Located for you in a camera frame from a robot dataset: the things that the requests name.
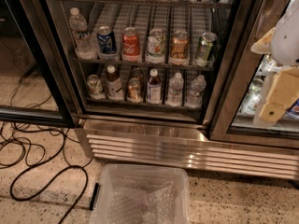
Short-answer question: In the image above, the stainless steel fridge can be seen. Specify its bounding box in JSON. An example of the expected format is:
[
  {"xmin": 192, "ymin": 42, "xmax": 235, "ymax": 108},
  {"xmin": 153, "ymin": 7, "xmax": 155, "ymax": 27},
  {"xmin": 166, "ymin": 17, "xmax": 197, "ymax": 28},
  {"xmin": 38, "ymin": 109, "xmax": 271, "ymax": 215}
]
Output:
[{"xmin": 45, "ymin": 0, "xmax": 299, "ymax": 179}]

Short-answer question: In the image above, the open glass fridge door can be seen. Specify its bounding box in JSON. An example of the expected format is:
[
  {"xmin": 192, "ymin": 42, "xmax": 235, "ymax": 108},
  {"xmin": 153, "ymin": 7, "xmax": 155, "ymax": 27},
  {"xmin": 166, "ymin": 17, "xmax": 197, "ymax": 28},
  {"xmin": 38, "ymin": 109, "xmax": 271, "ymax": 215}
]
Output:
[{"xmin": 0, "ymin": 0, "xmax": 78, "ymax": 128}]

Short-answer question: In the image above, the green white can bottom shelf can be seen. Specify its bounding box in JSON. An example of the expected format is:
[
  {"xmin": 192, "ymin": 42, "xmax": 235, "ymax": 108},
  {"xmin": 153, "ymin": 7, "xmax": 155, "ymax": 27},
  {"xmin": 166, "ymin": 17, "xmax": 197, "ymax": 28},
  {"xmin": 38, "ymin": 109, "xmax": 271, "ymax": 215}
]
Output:
[{"xmin": 87, "ymin": 75, "xmax": 105, "ymax": 100}]

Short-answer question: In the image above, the dark tea bottle purple label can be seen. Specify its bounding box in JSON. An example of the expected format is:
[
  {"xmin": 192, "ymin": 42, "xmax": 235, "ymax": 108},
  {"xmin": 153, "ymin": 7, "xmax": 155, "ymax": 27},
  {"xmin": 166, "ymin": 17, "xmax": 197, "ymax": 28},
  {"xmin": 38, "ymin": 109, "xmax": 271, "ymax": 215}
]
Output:
[{"xmin": 147, "ymin": 68, "xmax": 162, "ymax": 105}]

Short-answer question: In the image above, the brown tea bottle left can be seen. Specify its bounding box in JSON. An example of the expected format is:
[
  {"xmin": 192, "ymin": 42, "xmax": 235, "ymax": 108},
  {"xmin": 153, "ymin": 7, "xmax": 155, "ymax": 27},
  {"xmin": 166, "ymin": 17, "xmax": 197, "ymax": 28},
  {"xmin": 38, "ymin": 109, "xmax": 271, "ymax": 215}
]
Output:
[{"xmin": 107, "ymin": 65, "xmax": 124, "ymax": 101}]

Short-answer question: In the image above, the bubble wrap sheet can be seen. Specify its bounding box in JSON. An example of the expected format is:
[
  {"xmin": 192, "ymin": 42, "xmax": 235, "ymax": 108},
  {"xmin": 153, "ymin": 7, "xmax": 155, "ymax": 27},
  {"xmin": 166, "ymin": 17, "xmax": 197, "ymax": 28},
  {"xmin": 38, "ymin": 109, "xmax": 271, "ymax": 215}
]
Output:
[{"xmin": 107, "ymin": 178, "xmax": 176, "ymax": 224}]

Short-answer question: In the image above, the red coca cola can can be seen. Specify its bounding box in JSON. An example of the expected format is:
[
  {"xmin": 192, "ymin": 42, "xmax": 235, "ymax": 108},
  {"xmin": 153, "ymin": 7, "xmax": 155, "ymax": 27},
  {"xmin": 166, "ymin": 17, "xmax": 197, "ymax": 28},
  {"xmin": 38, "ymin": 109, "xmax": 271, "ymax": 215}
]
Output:
[{"xmin": 121, "ymin": 27, "xmax": 140, "ymax": 62}]

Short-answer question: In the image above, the clear water bottle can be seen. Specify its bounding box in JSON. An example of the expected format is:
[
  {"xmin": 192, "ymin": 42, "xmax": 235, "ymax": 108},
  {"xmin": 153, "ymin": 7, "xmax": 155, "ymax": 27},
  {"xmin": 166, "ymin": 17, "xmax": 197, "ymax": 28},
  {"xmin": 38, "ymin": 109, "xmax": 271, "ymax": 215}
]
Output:
[
  {"xmin": 185, "ymin": 75, "xmax": 206, "ymax": 108},
  {"xmin": 166, "ymin": 72, "xmax": 184, "ymax": 106}
]

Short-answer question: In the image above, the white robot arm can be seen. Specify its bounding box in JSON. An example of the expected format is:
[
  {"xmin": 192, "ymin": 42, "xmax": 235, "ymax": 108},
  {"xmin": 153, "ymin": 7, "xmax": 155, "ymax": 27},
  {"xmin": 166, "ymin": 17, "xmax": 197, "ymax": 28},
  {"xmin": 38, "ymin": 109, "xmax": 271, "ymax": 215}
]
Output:
[{"xmin": 250, "ymin": 0, "xmax": 299, "ymax": 127}]

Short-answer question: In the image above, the closed right fridge door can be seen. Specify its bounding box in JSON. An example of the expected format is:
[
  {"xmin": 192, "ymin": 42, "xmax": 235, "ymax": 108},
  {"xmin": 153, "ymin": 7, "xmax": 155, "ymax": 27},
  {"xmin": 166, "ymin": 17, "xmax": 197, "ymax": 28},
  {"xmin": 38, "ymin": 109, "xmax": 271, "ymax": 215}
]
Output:
[{"xmin": 209, "ymin": 0, "xmax": 298, "ymax": 149}]

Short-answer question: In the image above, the blue pepsi can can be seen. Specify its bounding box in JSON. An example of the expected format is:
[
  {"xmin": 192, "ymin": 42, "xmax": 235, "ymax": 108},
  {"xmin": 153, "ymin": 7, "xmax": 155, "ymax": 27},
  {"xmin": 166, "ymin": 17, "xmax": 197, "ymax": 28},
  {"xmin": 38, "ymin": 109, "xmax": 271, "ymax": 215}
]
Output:
[{"xmin": 97, "ymin": 26, "xmax": 117, "ymax": 60}]

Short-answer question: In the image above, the orange brown soda can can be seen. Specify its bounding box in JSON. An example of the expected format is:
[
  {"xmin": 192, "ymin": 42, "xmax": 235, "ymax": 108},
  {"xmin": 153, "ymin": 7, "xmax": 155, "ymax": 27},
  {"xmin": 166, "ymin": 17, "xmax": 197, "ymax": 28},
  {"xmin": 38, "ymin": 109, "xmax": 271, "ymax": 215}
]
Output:
[{"xmin": 169, "ymin": 30, "xmax": 189, "ymax": 65}]

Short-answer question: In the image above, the white green can right fridge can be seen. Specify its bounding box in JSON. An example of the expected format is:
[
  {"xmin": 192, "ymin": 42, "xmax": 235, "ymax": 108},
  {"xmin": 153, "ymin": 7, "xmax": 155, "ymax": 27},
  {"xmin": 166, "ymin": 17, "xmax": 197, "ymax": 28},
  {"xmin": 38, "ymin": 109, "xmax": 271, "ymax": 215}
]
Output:
[{"xmin": 241, "ymin": 78, "xmax": 263, "ymax": 115}]

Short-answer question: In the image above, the clear water bottle bottom right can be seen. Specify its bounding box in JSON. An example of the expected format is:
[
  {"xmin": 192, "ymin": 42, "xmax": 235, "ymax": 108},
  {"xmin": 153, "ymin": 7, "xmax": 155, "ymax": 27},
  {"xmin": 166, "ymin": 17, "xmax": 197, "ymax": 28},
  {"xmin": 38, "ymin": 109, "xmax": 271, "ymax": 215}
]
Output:
[{"xmin": 185, "ymin": 75, "xmax": 206, "ymax": 108}]

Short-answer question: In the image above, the orange soda can behind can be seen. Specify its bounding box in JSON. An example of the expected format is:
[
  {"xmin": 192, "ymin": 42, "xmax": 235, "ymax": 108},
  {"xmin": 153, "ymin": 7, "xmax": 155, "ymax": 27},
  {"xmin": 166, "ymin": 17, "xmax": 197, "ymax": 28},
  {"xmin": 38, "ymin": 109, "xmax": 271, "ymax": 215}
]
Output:
[{"xmin": 131, "ymin": 67, "xmax": 144, "ymax": 81}]

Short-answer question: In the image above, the clear plastic bin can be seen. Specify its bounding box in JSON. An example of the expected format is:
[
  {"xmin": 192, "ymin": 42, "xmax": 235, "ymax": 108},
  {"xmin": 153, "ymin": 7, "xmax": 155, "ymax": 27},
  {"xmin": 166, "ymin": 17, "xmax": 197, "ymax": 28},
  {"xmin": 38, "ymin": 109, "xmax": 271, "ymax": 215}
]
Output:
[{"xmin": 89, "ymin": 164, "xmax": 191, "ymax": 224}]

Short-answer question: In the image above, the clear water bottle middle shelf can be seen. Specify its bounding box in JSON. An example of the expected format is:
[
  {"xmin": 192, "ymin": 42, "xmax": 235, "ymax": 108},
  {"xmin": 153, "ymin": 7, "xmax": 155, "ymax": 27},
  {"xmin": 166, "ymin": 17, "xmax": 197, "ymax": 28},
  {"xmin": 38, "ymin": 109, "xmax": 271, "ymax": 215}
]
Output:
[{"xmin": 69, "ymin": 7, "xmax": 97, "ymax": 60}]

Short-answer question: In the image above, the white green soda can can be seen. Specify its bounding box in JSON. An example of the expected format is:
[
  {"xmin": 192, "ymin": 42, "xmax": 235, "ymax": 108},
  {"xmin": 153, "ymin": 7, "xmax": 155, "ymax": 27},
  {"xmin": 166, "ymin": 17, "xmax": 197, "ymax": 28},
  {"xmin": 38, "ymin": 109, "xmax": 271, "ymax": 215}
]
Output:
[{"xmin": 146, "ymin": 29, "xmax": 165, "ymax": 63}]

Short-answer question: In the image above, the orange soda can front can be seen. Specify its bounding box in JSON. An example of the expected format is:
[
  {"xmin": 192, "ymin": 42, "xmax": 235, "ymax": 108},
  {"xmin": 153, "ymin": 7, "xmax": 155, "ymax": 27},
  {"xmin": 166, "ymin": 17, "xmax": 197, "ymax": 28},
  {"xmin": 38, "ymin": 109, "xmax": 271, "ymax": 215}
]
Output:
[{"xmin": 127, "ymin": 77, "xmax": 142, "ymax": 103}]

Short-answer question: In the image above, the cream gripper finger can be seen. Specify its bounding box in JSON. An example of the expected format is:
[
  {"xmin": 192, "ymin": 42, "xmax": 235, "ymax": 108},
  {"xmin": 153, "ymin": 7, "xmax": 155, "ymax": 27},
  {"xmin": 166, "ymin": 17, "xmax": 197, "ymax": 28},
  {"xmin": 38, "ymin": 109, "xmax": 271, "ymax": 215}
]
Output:
[
  {"xmin": 250, "ymin": 28, "xmax": 275, "ymax": 54},
  {"xmin": 259, "ymin": 68, "xmax": 299, "ymax": 123}
]

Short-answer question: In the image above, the black cable on floor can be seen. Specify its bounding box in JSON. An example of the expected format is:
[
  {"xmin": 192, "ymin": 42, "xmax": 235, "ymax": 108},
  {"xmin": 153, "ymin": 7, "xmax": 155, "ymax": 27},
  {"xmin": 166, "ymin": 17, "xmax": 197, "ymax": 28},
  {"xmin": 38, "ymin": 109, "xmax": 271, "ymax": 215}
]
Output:
[{"xmin": 0, "ymin": 40, "xmax": 93, "ymax": 224}]

